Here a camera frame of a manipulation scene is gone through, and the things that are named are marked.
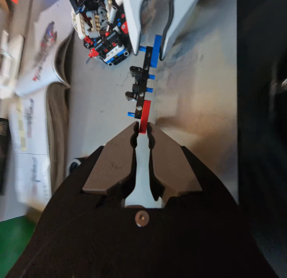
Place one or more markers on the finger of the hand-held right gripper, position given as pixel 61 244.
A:
pixel 181 13
pixel 133 18

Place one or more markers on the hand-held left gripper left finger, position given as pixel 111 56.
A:
pixel 109 166

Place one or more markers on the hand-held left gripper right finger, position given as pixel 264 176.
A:
pixel 172 168

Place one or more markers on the black beam brick assembly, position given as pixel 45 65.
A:
pixel 143 84

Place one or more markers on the instruction booklet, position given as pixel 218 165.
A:
pixel 33 125

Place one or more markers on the toy brick race car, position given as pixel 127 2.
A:
pixel 101 24

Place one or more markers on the person's black-clothed body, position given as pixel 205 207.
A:
pixel 262 125

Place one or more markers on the black toy set box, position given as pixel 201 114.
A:
pixel 3 148

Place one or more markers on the green plastic bin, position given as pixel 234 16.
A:
pixel 13 248

